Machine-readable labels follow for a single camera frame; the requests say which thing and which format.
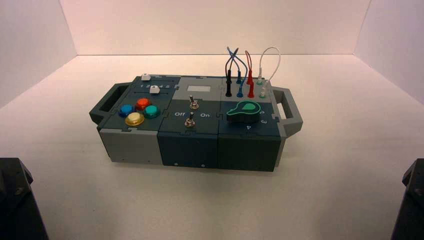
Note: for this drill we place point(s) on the green rotary knob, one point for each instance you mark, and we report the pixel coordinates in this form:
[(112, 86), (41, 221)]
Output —
[(245, 113)]

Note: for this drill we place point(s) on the teal and grey control box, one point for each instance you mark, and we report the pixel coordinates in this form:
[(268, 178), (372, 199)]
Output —
[(185, 145)]

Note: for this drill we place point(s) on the yellow push button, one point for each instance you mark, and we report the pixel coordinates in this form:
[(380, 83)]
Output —
[(134, 118)]

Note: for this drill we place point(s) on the white slider knob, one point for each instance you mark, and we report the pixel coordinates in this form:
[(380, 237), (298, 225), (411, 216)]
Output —
[(145, 77), (154, 89)]

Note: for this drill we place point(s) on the metal toggle switch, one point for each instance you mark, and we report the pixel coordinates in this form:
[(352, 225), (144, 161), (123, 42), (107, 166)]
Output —
[(193, 105), (189, 123)]

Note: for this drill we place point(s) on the grey display screen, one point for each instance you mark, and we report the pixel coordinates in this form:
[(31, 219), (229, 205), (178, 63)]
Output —
[(198, 88)]

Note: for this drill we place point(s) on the teal push button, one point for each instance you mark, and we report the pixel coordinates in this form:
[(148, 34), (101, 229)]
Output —
[(152, 111)]

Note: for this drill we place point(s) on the blue push button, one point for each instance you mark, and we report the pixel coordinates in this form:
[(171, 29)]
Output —
[(126, 109)]

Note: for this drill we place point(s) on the orange push button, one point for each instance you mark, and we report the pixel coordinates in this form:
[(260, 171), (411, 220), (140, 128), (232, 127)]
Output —
[(143, 103)]

